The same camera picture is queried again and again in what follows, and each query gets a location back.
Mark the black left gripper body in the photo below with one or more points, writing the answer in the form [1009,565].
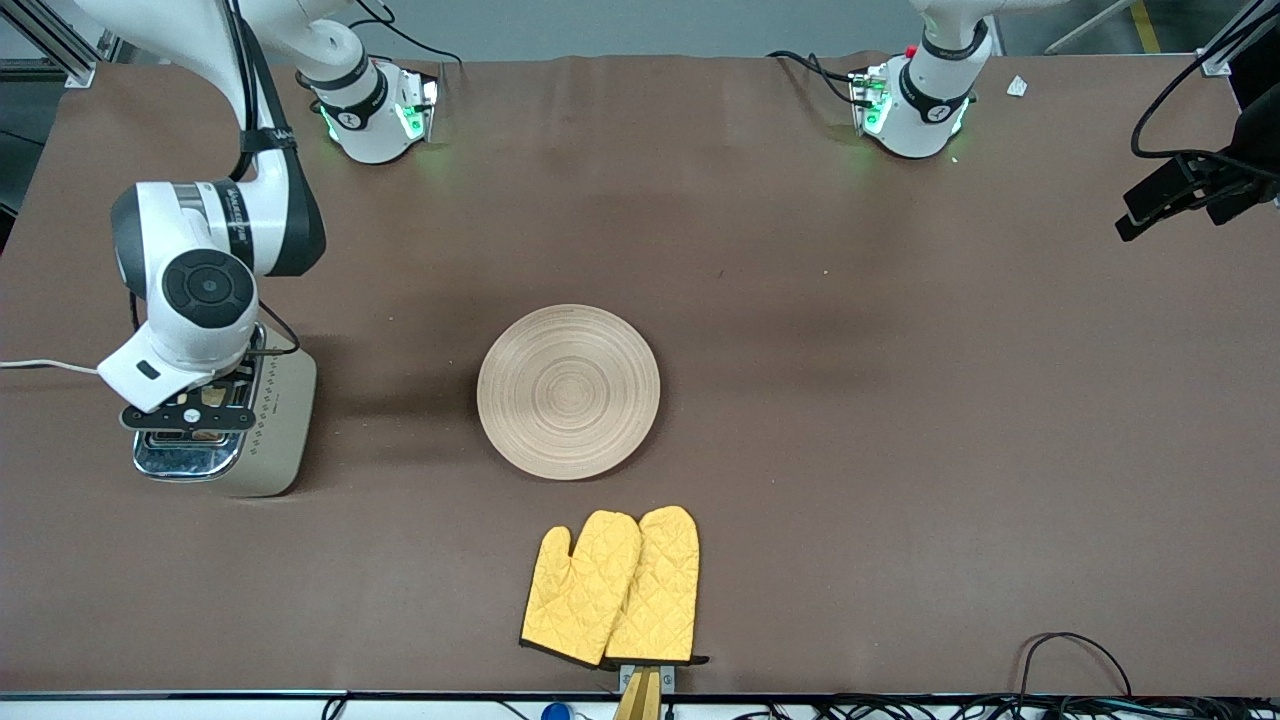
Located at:
[1232,183]

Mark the round light wooden plate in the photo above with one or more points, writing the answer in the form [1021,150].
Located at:
[568,392]

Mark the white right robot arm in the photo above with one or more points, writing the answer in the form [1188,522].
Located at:
[190,250]

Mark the beige chrome two-slot toaster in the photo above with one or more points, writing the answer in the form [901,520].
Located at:
[285,420]

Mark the small white paper scrap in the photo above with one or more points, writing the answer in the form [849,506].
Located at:
[1017,86]

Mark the yellow quilted oven mitt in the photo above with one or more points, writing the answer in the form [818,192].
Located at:
[665,590]
[575,590]

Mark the small blue round object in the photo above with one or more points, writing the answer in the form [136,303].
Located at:
[555,713]

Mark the yellow wooden stick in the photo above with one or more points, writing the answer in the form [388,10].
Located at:
[638,705]

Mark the aluminium frame profile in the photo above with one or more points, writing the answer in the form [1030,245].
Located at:
[60,50]
[1225,55]

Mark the small metal bracket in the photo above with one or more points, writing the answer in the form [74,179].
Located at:
[665,680]

